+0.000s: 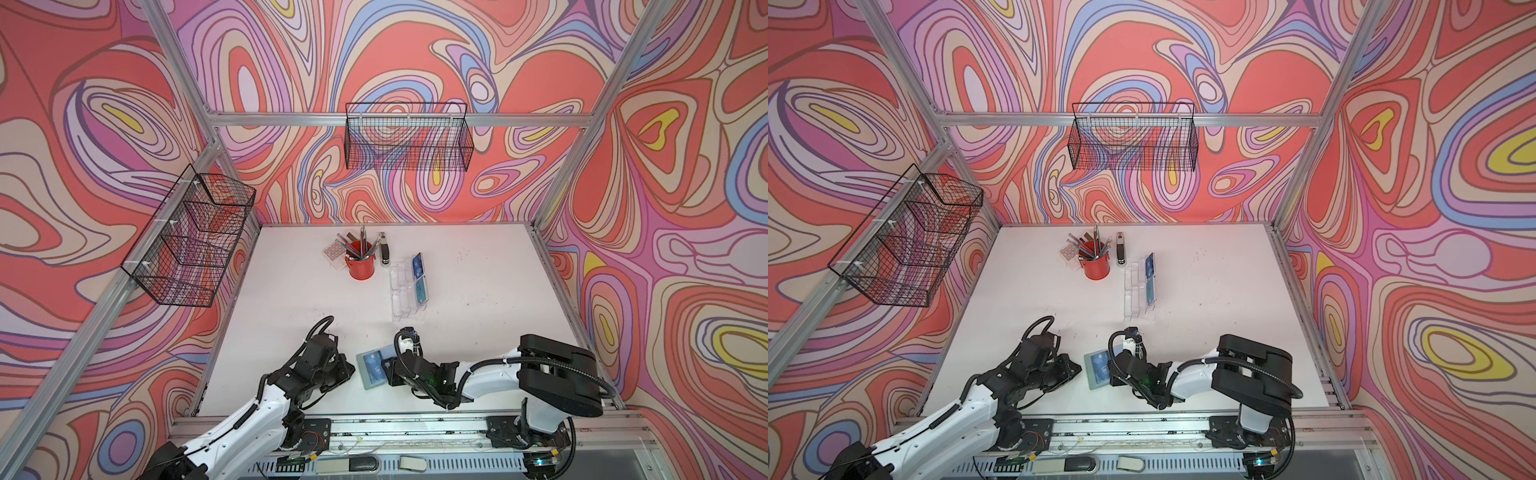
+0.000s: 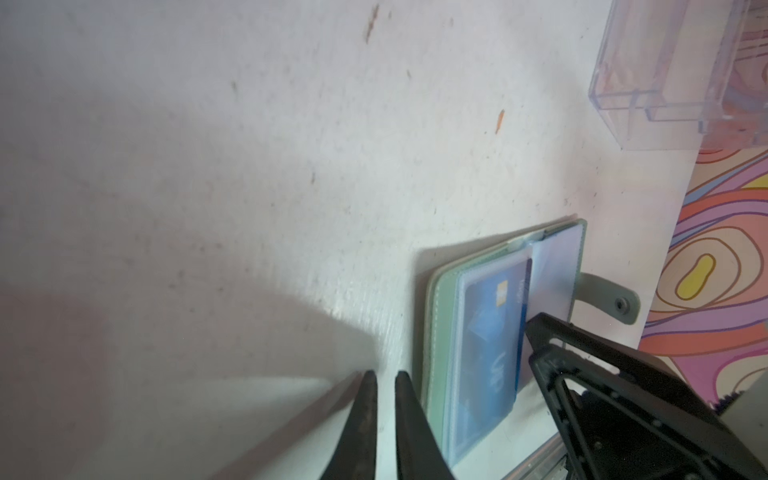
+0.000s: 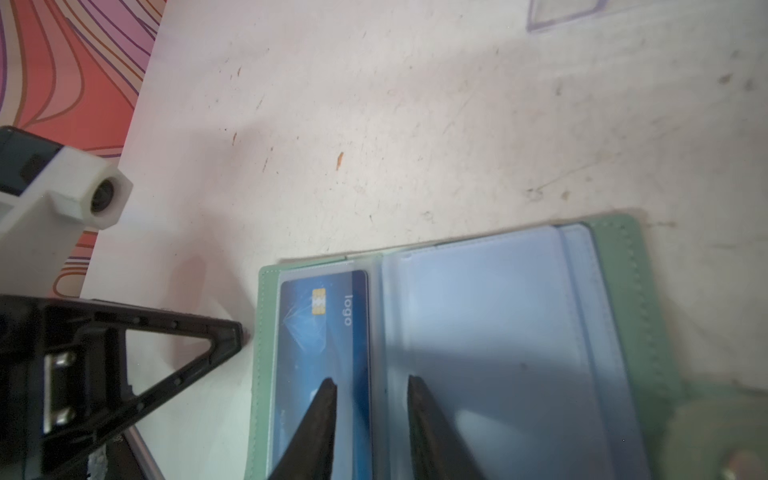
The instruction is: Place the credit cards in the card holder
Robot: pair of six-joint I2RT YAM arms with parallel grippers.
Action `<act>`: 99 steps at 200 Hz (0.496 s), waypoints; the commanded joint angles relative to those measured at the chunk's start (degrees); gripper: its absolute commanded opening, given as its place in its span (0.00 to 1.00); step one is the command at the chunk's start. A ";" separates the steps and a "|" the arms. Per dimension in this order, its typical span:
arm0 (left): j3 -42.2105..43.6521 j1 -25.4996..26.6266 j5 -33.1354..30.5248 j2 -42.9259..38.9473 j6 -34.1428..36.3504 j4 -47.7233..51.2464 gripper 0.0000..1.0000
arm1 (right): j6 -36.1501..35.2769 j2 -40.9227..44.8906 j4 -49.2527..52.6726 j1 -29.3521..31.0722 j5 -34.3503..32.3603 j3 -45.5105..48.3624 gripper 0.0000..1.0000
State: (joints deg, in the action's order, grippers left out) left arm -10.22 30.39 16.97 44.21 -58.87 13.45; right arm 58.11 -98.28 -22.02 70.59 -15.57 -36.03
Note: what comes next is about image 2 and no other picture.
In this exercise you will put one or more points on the mint green card wallet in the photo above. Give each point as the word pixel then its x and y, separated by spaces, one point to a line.
pixel 556 282

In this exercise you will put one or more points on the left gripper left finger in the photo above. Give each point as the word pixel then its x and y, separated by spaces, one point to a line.
pixel 355 454

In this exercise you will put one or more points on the blue card carried to wallet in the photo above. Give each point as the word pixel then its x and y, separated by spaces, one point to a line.
pixel 494 309

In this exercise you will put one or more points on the clear acrylic card holder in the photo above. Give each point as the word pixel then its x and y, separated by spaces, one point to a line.
pixel 683 75

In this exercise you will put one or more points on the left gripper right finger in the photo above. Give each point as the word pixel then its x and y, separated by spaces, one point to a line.
pixel 418 455

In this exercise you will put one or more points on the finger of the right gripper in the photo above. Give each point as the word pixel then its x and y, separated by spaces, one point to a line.
pixel 622 415

